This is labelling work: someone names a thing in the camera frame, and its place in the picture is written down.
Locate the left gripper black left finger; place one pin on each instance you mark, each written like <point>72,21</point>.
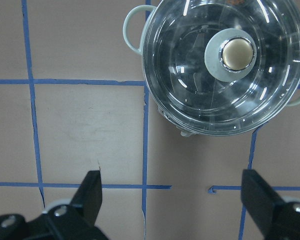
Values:
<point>88,198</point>

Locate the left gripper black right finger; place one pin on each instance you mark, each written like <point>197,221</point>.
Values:
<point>261,201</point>

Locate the glass pot lid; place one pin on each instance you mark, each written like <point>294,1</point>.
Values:
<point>223,66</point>

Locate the pale green steel pot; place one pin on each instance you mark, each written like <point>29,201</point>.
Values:
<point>132,30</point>

